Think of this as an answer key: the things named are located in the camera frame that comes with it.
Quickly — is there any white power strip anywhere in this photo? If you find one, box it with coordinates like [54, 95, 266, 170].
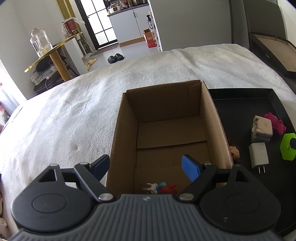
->
[30, 70, 57, 82]

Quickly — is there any brown cardboard box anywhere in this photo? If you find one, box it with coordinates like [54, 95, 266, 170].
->
[105, 80, 234, 195]

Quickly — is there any small doll figure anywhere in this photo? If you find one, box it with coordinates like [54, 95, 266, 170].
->
[228, 138, 241, 160]

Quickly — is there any grey headboard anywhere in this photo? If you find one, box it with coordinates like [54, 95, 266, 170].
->
[229, 0, 287, 50]

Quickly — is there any grey door mat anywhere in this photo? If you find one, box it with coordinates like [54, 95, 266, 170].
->
[95, 43, 121, 55]

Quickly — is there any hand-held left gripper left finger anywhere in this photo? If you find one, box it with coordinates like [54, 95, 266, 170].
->
[37, 154, 116, 203]

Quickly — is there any rice cooker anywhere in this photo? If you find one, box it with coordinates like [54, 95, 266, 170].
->
[107, 2, 121, 14]

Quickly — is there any orange cardboard box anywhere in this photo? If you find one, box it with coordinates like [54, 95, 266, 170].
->
[143, 29, 158, 48]

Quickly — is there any red toy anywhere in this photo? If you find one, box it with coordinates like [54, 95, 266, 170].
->
[158, 184, 178, 194]

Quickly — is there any floral cloth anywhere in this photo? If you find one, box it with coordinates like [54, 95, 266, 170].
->
[0, 82, 11, 132]

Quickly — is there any black framed glass door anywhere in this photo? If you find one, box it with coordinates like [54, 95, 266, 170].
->
[75, 0, 119, 50]

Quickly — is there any white plug charger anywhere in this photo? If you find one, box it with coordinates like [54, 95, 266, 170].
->
[248, 142, 270, 174]

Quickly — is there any white cabinet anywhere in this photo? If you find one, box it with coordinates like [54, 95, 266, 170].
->
[109, 5, 153, 44]

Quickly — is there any green hexagonal box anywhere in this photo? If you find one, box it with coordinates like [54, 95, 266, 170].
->
[280, 133, 296, 161]

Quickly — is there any black box with cardboard liner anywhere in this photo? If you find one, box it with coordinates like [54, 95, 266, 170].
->
[248, 31, 296, 78]

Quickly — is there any gold round side table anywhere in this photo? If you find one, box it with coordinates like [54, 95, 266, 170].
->
[24, 32, 85, 81]

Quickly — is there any clear glass jar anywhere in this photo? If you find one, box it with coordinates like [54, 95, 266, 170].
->
[30, 28, 53, 58]

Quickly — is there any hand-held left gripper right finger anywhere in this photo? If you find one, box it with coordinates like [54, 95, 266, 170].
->
[178, 155, 257, 202]

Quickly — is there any red package in plastic bag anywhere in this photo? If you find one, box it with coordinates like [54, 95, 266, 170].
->
[61, 17, 85, 39]

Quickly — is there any black tray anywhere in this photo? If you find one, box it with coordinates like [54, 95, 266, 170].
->
[207, 88, 296, 237]

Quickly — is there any beige folding charger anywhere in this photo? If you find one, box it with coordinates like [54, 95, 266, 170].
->
[251, 115, 273, 143]

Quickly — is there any pink toy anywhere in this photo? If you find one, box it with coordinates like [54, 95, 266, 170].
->
[264, 112, 287, 135]

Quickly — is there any pair of beige slippers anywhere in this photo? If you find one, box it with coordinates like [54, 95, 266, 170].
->
[84, 58, 98, 71]

